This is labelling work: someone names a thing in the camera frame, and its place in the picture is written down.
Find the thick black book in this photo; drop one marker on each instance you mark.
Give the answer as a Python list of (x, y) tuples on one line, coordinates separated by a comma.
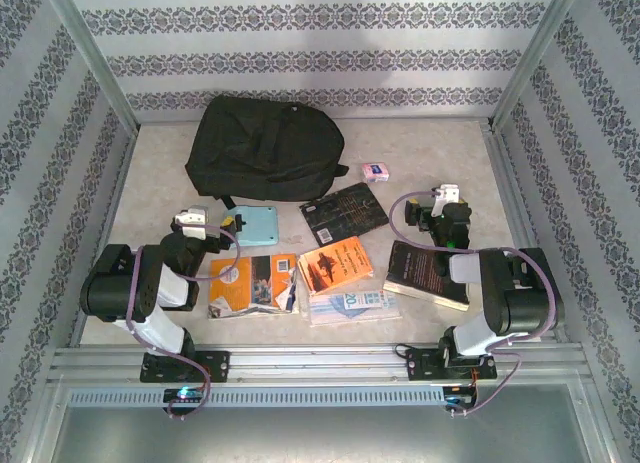
[(415, 273)]

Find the pink tissue pack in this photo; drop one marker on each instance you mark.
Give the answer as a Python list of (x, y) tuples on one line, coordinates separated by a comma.
[(375, 173)]

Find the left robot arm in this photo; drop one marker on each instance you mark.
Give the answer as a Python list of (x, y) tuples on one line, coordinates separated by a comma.
[(150, 333)]

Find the aluminium frame post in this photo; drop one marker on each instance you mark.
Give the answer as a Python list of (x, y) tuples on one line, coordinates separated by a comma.
[(90, 53), (540, 53)]

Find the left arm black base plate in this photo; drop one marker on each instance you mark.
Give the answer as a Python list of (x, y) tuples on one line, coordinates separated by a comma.
[(217, 365)]

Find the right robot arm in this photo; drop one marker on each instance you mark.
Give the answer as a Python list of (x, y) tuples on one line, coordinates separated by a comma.
[(520, 293)]

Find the grey metal panel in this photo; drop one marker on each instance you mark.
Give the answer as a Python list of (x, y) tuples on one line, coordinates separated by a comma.
[(320, 433)]

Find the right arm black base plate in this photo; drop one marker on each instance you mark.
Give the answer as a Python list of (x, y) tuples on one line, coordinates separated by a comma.
[(420, 365)]

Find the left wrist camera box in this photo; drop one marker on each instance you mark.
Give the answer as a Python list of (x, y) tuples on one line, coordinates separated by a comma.
[(192, 223)]

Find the light blue notebook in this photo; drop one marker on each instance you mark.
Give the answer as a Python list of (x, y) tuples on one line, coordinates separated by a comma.
[(260, 228)]

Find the small orange book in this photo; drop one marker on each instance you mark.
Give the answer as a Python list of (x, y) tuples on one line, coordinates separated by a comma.
[(330, 268)]

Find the thin black book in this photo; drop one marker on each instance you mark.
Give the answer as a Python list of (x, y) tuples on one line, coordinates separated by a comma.
[(345, 213)]

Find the black backpack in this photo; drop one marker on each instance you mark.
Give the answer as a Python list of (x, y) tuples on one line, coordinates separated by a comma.
[(260, 148)]

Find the aluminium mounting rail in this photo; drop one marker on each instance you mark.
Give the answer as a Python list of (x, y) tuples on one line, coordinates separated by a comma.
[(310, 363)]

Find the orange geography magazine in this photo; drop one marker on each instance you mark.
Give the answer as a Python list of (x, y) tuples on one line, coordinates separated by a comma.
[(235, 283)]

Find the aluminium side rail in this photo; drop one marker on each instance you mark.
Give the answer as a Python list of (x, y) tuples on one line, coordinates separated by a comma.
[(520, 223), (115, 203)]

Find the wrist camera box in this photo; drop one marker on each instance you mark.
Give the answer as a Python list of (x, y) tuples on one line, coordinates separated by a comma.
[(192, 223), (447, 193)]

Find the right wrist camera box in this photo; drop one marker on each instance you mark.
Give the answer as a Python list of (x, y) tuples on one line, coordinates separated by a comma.
[(447, 193)]

